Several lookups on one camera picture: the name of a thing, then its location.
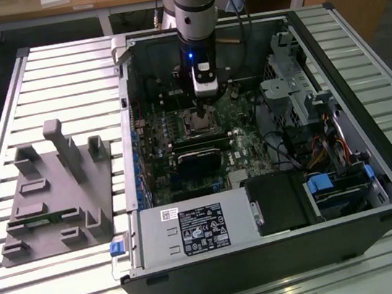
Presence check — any hard disk in blue carrier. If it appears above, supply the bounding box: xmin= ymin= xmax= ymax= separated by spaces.
xmin=304 ymin=164 xmax=380 ymax=220

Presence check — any metal drive cage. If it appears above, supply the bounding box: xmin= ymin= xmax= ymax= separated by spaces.
xmin=252 ymin=24 xmax=341 ymax=133

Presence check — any yellow orange wire bundle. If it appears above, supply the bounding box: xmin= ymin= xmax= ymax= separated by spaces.
xmin=310 ymin=132 xmax=353 ymax=170

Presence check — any blue plastic clip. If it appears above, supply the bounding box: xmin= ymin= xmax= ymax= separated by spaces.
xmin=362 ymin=163 xmax=375 ymax=182

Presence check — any blue case latch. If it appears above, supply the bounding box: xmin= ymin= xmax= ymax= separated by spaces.
xmin=108 ymin=239 xmax=130 ymax=258

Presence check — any white service tag sticker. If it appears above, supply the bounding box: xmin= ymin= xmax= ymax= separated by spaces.
xmin=159 ymin=207 xmax=181 ymax=224

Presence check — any metal socket cover frame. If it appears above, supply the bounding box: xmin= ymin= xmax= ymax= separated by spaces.
xmin=182 ymin=106 xmax=221 ymax=137

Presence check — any RAM stick in rack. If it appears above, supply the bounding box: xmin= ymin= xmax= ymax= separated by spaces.
xmin=20 ymin=214 xmax=66 ymax=230

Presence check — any black rating label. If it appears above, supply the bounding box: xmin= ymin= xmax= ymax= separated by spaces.
xmin=177 ymin=201 xmax=234 ymax=259

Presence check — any black PC case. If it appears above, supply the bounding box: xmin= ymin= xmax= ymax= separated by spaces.
xmin=85 ymin=0 xmax=392 ymax=294

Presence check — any grey power supply unit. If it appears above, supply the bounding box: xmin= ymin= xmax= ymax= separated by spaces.
xmin=125 ymin=187 xmax=262 ymax=273

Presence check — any black drive bay cover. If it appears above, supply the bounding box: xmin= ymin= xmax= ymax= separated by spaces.
xmin=239 ymin=169 xmax=318 ymax=240

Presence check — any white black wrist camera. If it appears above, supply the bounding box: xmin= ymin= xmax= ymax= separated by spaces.
xmin=189 ymin=59 xmax=221 ymax=99

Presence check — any grey parts rack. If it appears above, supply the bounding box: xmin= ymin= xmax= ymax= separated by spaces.
xmin=0 ymin=112 xmax=127 ymax=270

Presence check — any green motherboard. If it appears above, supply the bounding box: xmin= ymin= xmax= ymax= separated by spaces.
xmin=127 ymin=72 xmax=292 ymax=209

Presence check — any silver chipset heatsink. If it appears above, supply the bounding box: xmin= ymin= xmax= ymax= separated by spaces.
xmin=228 ymin=168 xmax=252 ymax=189

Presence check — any black graphics card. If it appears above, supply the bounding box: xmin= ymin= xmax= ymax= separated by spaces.
xmin=175 ymin=146 xmax=226 ymax=180

